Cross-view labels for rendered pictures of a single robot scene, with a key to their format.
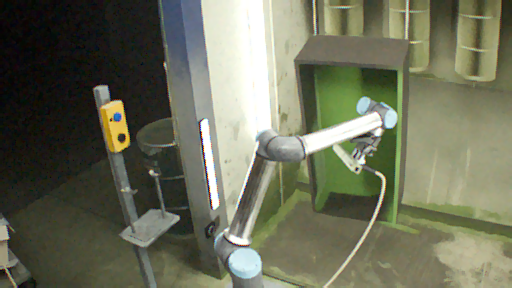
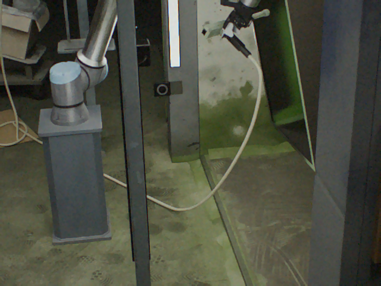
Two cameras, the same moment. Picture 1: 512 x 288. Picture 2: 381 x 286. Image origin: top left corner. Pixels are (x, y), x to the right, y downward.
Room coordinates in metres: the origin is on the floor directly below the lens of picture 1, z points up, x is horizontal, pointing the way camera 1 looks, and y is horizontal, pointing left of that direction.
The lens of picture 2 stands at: (-0.01, -2.72, 2.01)
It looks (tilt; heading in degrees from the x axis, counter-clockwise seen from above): 26 degrees down; 50
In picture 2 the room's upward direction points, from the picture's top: 2 degrees counter-clockwise
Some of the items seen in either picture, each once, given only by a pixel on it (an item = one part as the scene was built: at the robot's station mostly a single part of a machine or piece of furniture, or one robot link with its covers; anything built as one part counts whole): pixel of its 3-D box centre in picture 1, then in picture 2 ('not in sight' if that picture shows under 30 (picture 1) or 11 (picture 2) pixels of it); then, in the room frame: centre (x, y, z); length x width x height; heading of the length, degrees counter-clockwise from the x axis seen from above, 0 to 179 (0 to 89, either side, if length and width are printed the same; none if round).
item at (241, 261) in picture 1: (245, 270); (67, 82); (1.60, 0.11, 0.83); 0.17 x 0.15 x 0.18; 23
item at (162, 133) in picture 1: (170, 132); not in sight; (3.26, 0.71, 0.86); 0.54 x 0.54 x 0.01
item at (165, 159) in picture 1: (178, 177); not in sight; (3.26, 0.70, 0.44); 0.59 x 0.58 x 0.89; 39
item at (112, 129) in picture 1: (115, 126); not in sight; (2.11, 0.75, 1.42); 0.12 x 0.06 x 0.26; 148
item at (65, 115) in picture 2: not in sight; (69, 109); (1.59, 0.11, 0.69); 0.19 x 0.19 x 0.10
